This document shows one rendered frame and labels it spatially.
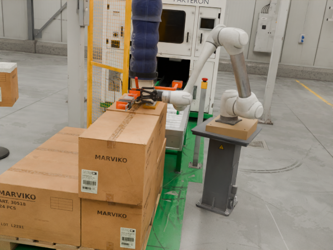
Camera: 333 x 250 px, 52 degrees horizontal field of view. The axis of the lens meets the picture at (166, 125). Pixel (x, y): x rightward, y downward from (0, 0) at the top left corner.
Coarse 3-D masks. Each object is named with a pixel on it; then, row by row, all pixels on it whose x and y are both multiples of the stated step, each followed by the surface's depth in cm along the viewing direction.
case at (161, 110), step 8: (112, 104) 267; (136, 104) 273; (160, 104) 280; (128, 112) 252; (136, 112) 251; (144, 112) 253; (152, 112) 254; (160, 112) 256; (160, 120) 259; (160, 128) 266; (160, 136) 273; (160, 144) 281
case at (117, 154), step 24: (96, 120) 228; (120, 120) 232; (144, 120) 237; (96, 144) 196; (120, 144) 194; (144, 144) 193; (96, 168) 201; (120, 168) 199; (144, 168) 197; (96, 192) 205; (120, 192) 204; (144, 192) 208
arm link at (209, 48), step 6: (210, 42) 250; (204, 48) 252; (210, 48) 250; (216, 48) 253; (204, 54) 250; (210, 54) 252; (198, 60) 252; (204, 60) 251; (198, 66) 252; (192, 72) 257; (198, 72) 255; (192, 78) 258; (192, 84) 260; (186, 90) 261; (174, 108) 261; (180, 108) 257
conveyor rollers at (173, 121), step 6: (162, 90) 526; (168, 90) 532; (180, 90) 539; (168, 108) 429; (168, 114) 403; (174, 114) 403; (180, 114) 410; (168, 120) 378; (174, 120) 385; (180, 120) 384; (168, 126) 359; (174, 126) 359
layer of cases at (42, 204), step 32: (64, 128) 326; (32, 160) 253; (64, 160) 258; (160, 160) 288; (0, 192) 221; (32, 192) 218; (64, 192) 215; (0, 224) 228; (32, 224) 225; (64, 224) 222; (96, 224) 219; (128, 224) 216
